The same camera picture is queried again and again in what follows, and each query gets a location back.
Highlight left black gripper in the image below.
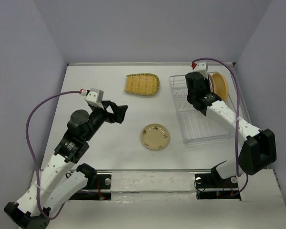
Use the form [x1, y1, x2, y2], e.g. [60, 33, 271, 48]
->
[83, 100, 128, 141]

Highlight plain yellow round plate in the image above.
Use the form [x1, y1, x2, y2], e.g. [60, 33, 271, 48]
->
[212, 73, 229, 102]

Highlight bamboo pattern tray plate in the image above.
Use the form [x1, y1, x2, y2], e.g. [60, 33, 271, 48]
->
[124, 73, 160, 96]

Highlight small cream floral plate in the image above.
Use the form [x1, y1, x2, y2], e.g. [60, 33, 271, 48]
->
[140, 124, 170, 150]

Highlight white plate green red rim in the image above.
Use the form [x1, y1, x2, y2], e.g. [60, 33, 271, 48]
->
[208, 74, 215, 92]

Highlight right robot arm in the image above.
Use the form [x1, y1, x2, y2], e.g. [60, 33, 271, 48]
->
[185, 72, 277, 187]

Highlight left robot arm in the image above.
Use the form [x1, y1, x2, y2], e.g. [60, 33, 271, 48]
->
[4, 101, 128, 229]

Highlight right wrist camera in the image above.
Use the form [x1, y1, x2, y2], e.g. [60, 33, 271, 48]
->
[192, 61, 208, 72]

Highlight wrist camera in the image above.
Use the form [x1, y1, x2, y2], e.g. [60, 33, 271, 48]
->
[192, 61, 208, 72]
[84, 88, 104, 109]

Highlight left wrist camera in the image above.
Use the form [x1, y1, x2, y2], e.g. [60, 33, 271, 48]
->
[84, 88, 104, 109]

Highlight white wire dish rack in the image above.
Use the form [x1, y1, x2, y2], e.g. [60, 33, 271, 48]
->
[169, 75, 233, 146]

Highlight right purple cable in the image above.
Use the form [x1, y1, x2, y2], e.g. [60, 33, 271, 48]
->
[192, 57, 249, 198]

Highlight purple cable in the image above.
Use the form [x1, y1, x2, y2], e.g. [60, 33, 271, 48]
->
[192, 57, 249, 198]
[25, 89, 89, 220]

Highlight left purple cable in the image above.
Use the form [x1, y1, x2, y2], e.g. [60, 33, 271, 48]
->
[25, 89, 89, 220]

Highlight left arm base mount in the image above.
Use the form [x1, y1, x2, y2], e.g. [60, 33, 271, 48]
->
[69, 173, 112, 201]

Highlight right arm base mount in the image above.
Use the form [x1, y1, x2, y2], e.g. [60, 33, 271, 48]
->
[194, 173, 241, 200]

